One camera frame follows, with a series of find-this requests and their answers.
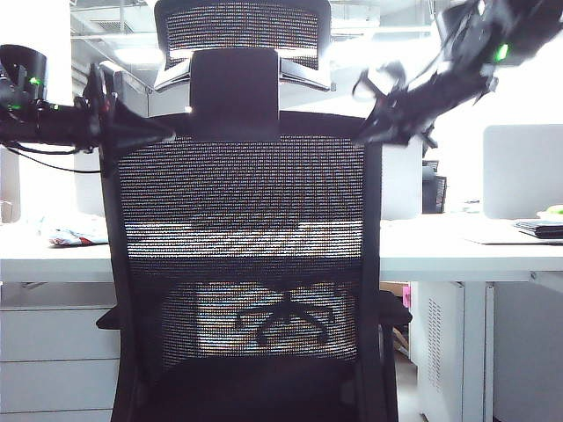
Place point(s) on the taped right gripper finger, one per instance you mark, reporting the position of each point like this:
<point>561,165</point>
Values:
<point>382,115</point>
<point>393,131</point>

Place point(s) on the thin grey desk mat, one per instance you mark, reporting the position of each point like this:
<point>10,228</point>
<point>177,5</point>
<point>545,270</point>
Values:
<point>497,241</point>

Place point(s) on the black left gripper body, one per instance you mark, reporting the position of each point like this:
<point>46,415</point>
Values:
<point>97,114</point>

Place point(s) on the grey computer monitor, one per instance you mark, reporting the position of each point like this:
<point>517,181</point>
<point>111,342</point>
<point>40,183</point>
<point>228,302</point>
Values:
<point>523,171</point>

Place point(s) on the pink sticky note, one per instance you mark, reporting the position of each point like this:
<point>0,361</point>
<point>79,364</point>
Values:
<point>407,296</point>

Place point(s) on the green object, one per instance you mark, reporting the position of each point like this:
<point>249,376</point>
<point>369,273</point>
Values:
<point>552,212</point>

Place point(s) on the white table leg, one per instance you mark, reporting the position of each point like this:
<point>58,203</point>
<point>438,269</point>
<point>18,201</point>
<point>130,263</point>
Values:
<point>489,351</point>

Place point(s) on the black mesh office chair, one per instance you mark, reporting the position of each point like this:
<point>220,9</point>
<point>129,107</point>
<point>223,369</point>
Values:
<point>242,198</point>

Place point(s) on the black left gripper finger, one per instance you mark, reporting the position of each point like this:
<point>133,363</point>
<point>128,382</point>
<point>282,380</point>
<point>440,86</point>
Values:
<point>136,137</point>
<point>136,121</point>

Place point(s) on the white perforated side panel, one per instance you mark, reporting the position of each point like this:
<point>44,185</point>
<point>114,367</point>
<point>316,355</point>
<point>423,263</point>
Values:
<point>440,316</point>

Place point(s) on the white drawer cabinet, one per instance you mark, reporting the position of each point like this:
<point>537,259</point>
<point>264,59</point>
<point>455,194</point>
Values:
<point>53,351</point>

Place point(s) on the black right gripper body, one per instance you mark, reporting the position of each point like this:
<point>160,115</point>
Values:
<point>415,105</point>

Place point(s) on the colourful plastic bag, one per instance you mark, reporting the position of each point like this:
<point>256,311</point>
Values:
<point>75,235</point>

